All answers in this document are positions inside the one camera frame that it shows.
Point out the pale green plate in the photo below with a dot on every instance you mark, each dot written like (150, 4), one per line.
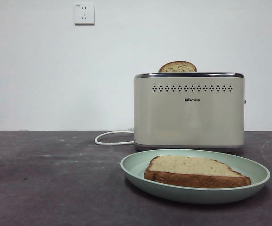
(135, 169)

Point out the toasted bread slice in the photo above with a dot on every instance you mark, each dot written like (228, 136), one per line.
(192, 169)
(177, 67)

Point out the cream toaster with chrome top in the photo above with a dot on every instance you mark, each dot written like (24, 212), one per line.
(190, 117)

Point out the white wall socket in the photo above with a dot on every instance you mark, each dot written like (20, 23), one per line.
(84, 14)

